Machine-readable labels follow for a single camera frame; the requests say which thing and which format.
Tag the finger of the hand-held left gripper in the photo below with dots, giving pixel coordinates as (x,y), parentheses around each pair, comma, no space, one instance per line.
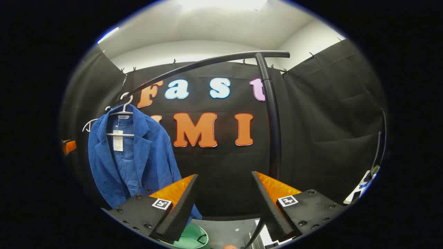
(69,147)

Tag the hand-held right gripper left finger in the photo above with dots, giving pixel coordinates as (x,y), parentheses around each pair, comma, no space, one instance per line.
(180,211)

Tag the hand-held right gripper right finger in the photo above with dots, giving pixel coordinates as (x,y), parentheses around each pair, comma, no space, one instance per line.
(271,211)

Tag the green laundry hamper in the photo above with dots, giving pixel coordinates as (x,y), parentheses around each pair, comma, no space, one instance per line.
(188,238)

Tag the white plastic hanger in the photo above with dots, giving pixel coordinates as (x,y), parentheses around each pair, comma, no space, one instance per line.
(128,135)
(86,125)

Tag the black backdrop cloth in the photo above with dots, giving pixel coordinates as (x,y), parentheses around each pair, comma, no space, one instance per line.
(225,166)

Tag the white cabinet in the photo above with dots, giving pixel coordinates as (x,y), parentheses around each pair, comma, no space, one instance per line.
(354,195)

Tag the ceiling light panel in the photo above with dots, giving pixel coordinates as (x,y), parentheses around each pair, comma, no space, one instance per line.
(221,3)

